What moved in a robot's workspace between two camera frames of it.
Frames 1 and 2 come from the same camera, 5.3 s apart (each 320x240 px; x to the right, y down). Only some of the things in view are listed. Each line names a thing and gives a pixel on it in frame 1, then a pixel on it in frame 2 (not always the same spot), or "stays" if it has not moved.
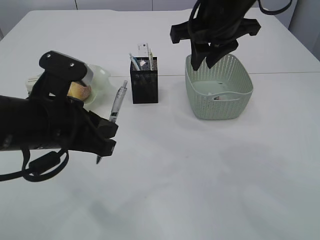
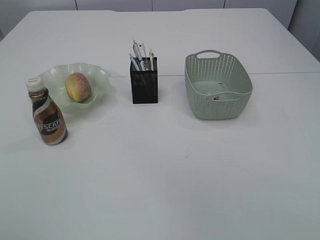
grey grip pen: x=114 y=111 → x=137 y=52
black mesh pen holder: x=144 y=83 stays
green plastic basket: x=223 y=92 stays
